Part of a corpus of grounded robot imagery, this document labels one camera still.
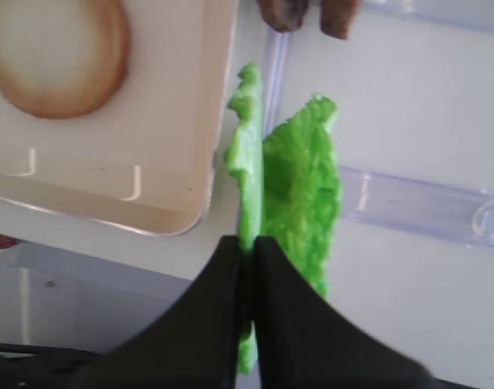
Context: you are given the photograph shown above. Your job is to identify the right long clear rail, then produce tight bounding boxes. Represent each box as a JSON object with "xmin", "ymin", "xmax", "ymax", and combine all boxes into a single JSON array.
[{"xmin": 262, "ymin": 27, "xmax": 290, "ymax": 137}]

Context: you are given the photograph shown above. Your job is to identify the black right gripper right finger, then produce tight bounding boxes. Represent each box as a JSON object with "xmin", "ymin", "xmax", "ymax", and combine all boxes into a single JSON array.
[{"xmin": 253, "ymin": 236, "xmax": 437, "ymax": 388}]

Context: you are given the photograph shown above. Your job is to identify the flat bread slice on tray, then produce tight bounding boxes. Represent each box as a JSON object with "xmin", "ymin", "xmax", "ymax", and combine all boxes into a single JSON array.
[{"xmin": 0, "ymin": 1, "xmax": 131, "ymax": 119}]

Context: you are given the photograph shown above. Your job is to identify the green lettuce leaf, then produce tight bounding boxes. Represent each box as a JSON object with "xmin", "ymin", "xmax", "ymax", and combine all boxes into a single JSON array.
[
  {"xmin": 225, "ymin": 63, "xmax": 264, "ymax": 375},
  {"xmin": 263, "ymin": 94, "xmax": 342, "ymax": 297}
]

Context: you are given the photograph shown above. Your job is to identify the clear patty holder rail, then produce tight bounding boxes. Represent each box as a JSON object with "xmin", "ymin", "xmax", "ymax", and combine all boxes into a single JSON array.
[{"xmin": 363, "ymin": 0, "xmax": 494, "ymax": 33}]

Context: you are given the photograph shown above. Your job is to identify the clear lettuce holder rail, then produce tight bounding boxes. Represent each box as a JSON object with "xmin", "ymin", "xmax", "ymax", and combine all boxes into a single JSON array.
[{"xmin": 339, "ymin": 167, "xmax": 494, "ymax": 250}]

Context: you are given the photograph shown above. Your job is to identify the cream rectangular tray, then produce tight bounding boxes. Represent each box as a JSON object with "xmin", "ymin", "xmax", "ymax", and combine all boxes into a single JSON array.
[{"xmin": 0, "ymin": 1, "xmax": 238, "ymax": 234}]

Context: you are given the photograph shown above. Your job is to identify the inner brown meat patty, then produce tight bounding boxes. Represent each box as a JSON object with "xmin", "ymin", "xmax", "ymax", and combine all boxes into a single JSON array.
[{"xmin": 258, "ymin": 0, "xmax": 310, "ymax": 32}]

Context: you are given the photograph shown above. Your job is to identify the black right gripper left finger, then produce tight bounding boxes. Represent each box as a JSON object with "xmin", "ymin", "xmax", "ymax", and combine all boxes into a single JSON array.
[{"xmin": 88, "ymin": 236, "xmax": 242, "ymax": 388}]

